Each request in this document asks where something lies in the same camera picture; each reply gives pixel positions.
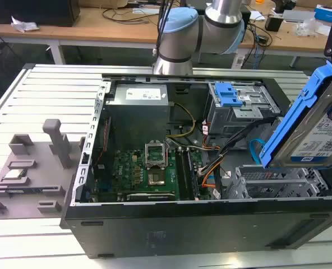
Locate wooden desk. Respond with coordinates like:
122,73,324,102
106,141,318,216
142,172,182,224
0,5,332,68

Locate black open PC case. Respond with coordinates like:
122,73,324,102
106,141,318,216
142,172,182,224
59,73,332,260

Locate yellow power wires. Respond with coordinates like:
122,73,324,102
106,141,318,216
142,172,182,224
165,101,197,138

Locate green motherboard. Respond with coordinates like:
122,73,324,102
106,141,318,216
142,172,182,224
94,146,213,203

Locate black expansion slot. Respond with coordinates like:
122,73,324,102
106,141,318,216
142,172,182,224
126,192,176,202

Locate small black box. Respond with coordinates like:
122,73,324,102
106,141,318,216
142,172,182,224
265,15,284,32

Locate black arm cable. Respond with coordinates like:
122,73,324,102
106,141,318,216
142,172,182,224
153,0,174,55

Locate blue cardboard box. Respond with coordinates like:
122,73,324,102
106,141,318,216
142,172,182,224
313,3,332,22

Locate crumpled white paper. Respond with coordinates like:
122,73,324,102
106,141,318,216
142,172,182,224
10,16,40,33

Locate black RAM slot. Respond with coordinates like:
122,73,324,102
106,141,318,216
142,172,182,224
184,148,200,201
174,148,189,201

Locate metal socket cover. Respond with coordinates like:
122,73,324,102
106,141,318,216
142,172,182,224
144,142,167,169

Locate black sleeved disk wire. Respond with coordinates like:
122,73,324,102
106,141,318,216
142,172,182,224
198,117,279,177

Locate hard disk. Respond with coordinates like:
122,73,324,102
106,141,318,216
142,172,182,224
259,59,332,170

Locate orange wire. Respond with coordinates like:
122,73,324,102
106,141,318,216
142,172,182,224
201,161,221,188

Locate blue empty disk carrier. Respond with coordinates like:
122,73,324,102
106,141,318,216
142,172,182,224
214,81,244,108

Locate clear plastic bag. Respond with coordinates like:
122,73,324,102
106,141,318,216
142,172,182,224
296,18,331,38

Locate grey parts rack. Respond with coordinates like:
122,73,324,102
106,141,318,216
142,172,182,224
0,118,86,220

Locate grey power supply unit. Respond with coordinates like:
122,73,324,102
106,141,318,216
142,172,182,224
105,84,172,152

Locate metal disk bay cage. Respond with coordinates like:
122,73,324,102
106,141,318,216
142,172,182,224
206,82,282,137

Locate metal disk bay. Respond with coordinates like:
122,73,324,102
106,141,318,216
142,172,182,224
226,164,332,200

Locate blue disk wire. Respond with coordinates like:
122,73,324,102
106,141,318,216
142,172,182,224
248,138,266,166

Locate CPU socket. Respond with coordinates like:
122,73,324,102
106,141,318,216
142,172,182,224
147,167,167,188

